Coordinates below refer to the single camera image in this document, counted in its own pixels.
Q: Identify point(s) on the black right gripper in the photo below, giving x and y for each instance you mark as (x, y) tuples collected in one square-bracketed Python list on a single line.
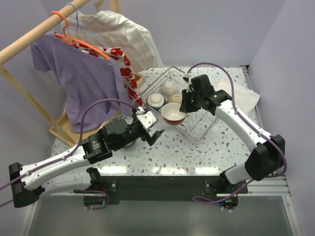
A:
[(185, 107)]

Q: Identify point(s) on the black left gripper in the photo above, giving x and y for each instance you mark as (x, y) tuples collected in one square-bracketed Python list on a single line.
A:
[(145, 134)]

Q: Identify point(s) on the red bowl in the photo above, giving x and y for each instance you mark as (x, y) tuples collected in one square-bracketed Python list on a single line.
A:
[(172, 115)]

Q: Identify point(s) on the blue floral bowl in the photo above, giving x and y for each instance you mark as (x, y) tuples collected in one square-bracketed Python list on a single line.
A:
[(129, 145)]

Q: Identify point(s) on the teal white dotted bowl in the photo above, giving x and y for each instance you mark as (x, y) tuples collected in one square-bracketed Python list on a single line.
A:
[(156, 101)]

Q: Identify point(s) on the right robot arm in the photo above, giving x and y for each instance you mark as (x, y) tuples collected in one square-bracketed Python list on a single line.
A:
[(266, 151)]

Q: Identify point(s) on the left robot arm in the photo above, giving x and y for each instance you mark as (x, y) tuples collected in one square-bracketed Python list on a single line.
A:
[(27, 181)]

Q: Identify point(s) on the wooden clothes rack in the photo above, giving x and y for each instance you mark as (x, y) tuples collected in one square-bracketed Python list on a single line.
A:
[(20, 122)]

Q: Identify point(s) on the cream floral bowl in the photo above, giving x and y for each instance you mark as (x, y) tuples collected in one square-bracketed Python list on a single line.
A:
[(175, 98)]

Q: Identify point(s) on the small white bowl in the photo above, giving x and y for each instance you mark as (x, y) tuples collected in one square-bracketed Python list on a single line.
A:
[(168, 88)]

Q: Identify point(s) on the white folded cloth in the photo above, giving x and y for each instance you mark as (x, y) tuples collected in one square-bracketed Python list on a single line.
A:
[(245, 99)]

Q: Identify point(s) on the red floral cloth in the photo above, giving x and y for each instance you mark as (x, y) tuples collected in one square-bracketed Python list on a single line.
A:
[(126, 71)]

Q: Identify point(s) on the purple t-shirt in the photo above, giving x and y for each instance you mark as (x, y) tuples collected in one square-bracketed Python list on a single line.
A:
[(94, 87)]

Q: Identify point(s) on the white shirt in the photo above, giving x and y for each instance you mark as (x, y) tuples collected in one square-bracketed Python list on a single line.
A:
[(115, 30)]

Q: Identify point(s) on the orange hanger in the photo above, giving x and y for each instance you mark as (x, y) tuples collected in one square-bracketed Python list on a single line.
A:
[(68, 39)]

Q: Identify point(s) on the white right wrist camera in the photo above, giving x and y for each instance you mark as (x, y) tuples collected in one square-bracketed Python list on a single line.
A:
[(187, 79)]

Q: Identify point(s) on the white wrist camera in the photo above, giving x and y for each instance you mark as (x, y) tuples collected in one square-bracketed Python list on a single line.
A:
[(187, 79), (146, 118)]

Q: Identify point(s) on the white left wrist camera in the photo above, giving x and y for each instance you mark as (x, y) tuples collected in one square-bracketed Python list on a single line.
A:
[(146, 118)]

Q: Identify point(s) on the wire dish rack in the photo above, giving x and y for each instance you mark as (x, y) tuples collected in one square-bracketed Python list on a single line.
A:
[(197, 124)]

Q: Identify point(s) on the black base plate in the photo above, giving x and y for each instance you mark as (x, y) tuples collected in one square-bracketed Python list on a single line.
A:
[(112, 190)]

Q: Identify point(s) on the blue wire hanger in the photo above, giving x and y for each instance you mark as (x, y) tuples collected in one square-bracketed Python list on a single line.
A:
[(79, 27)]

